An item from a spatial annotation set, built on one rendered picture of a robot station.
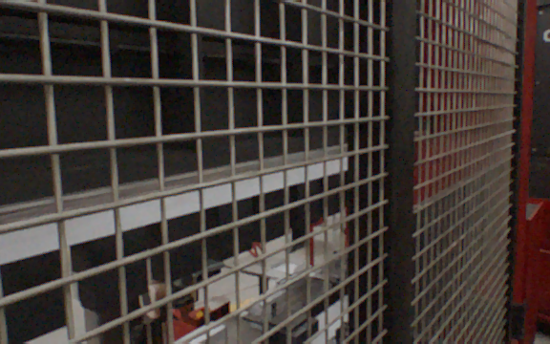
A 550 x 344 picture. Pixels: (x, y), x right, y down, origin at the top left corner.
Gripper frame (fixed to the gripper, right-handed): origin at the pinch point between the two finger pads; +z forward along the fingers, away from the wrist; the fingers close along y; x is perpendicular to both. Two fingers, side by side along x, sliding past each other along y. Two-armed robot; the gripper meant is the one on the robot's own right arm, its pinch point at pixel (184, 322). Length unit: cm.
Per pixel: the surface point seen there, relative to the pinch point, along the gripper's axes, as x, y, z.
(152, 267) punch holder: -45, 45, -31
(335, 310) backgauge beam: 0, 68, -2
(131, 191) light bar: -71, 76, -49
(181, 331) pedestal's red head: -4.5, 2.3, 1.6
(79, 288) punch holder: -65, 44, -32
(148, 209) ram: -50, 55, -46
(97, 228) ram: -64, 54, -44
